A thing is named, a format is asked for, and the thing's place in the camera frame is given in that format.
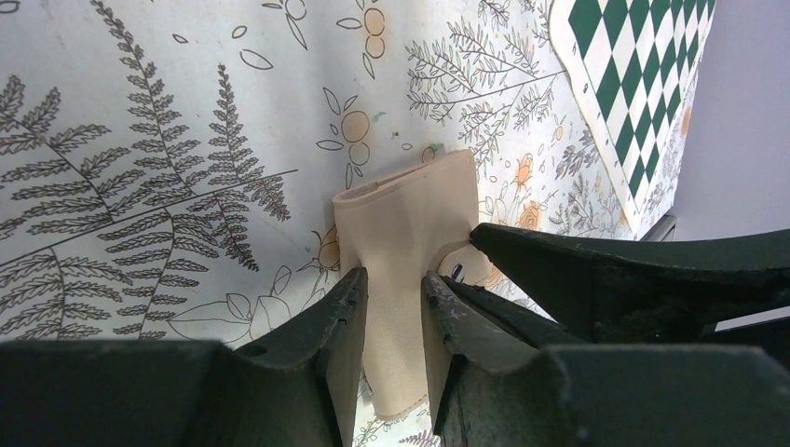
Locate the green white chessboard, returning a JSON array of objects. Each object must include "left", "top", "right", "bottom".
[{"left": 549, "top": 0, "right": 715, "bottom": 227}]

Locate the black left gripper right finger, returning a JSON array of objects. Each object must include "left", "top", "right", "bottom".
[{"left": 421, "top": 272, "right": 580, "bottom": 435}]

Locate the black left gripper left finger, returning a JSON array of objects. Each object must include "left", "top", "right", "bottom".
[{"left": 234, "top": 267, "right": 368, "bottom": 446}]

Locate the beige leather card holder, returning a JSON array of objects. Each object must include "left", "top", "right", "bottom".
[{"left": 333, "top": 150, "right": 491, "bottom": 420}]

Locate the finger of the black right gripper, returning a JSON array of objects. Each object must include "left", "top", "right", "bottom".
[{"left": 470, "top": 223, "right": 789, "bottom": 343}]

